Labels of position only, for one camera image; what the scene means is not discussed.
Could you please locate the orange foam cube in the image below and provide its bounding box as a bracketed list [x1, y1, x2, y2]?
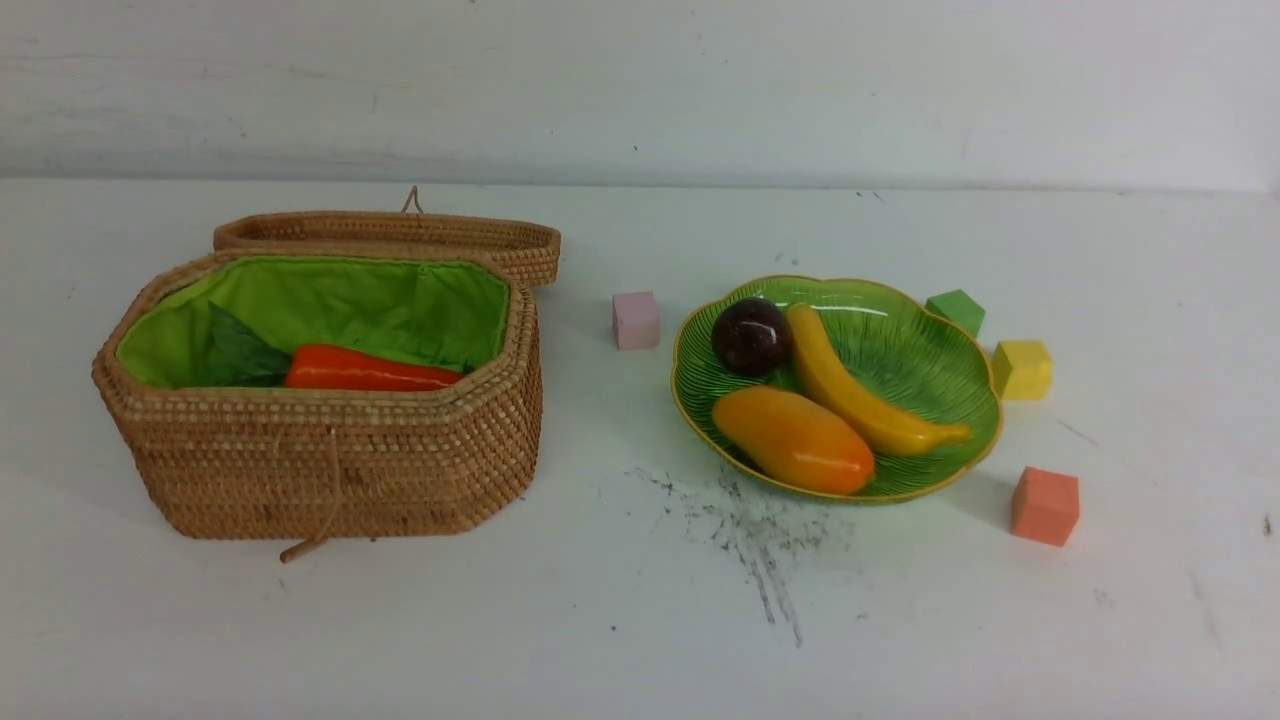
[1009, 466, 1080, 547]

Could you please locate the green foam cube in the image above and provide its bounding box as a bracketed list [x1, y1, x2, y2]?
[925, 290, 986, 338]

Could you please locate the yellow toy banana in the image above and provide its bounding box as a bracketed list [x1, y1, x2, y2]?
[783, 304, 972, 457]

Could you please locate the purple toy mangosteen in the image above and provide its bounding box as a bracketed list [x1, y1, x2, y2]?
[710, 297, 794, 377]

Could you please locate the woven rattan basket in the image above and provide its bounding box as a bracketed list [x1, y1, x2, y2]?
[92, 246, 543, 562]

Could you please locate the orange toy mango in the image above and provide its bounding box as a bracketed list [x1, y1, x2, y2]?
[710, 386, 876, 496]

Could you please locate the yellow foam cube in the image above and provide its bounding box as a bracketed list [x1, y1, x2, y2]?
[992, 340, 1053, 402]

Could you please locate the orange toy carrot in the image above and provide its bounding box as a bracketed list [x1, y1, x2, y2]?
[195, 302, 467, 392]

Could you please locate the green leaf-shaped glass plate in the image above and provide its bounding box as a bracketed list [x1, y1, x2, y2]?
[671, 275, 1004, 505]

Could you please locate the woven rattan basket lid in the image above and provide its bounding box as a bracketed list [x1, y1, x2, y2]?
[212, 188, 561, 288]

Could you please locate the pink foam cube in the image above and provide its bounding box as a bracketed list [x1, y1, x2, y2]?
[612, 291, 660, 351]

